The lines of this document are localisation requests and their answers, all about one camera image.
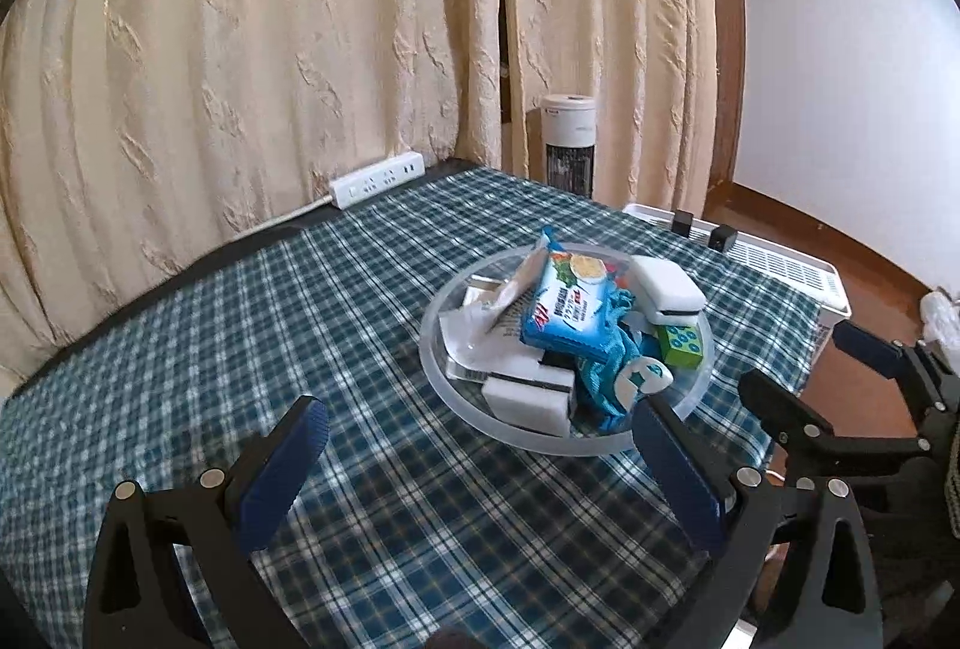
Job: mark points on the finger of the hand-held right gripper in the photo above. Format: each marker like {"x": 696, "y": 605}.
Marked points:
{"x": 780, "y": 409}
{"x": 870, "y": 349}

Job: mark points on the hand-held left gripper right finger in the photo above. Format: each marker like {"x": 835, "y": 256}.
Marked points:
{"x": 675, "y": 469}

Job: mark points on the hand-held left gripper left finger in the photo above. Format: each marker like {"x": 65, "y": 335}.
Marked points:
{"x": 285, "y": 469}

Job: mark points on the blue woven cloth bag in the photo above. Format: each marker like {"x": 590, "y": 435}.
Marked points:
{"x": 600, "y": 386}

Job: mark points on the colourful toy cube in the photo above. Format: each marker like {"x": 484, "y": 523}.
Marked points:
{"x": 682, "y": 345}

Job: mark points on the small white box dark stripe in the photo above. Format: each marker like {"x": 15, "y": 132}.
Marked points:
{"x": 525, "y": 405}

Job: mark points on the white rounded device box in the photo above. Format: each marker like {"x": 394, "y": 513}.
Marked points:
{"x": 667, "y": 289}

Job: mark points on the blue snack packet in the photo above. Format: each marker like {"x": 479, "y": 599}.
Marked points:
{"x": 570, "y": 311}

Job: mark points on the clear plastic bowl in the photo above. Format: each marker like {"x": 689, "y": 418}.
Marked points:
{"x": 465, "y": 394}

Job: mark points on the white plastic packet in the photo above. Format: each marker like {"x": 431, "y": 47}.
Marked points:
{"x": 510, "y": 311}

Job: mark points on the white medicine box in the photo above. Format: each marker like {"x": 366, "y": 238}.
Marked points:
{"x": 484, "y": 289}

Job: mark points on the white plastic bag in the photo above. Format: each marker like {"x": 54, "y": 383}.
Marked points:
{"x": 941, "y": 319}

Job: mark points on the white floor heater panel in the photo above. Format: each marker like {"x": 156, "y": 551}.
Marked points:
{"x": 780, "y": 266}

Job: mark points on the blue plaid tablecloth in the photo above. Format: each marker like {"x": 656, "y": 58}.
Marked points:
{"x": 262, "y": 334}

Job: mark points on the small black box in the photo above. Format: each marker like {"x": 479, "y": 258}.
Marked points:
{"x": 724, "y": 238}
{"x": 682, "y": 223}

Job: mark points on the white power strip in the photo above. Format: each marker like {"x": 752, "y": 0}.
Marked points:
{"x": 375, "y": 180}

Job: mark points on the white tower fan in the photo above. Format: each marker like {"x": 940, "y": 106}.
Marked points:
{"x": 568, "y": 142}

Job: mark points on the wide beige patterned curtain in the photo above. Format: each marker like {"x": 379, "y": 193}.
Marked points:
{"x": 225, "y": 56}

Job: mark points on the narrow beige patterned curtain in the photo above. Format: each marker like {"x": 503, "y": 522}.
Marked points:
{"x": 615, "y": 18}

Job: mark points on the brown wooden door frame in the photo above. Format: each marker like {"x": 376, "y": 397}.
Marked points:
{"x": 726, "y": 56}

